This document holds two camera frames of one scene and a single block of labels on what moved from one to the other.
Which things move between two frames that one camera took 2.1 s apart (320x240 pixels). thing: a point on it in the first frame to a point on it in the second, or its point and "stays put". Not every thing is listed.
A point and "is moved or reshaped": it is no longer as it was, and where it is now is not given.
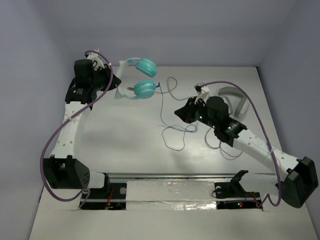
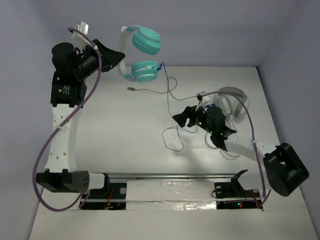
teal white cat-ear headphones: (143, 89) to (146, 41)
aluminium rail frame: (181, 176) stays put
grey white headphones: (238, 99) stays put
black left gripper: (106, 78) to (104, 58)
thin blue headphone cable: (162, 119) is moved or reshaped
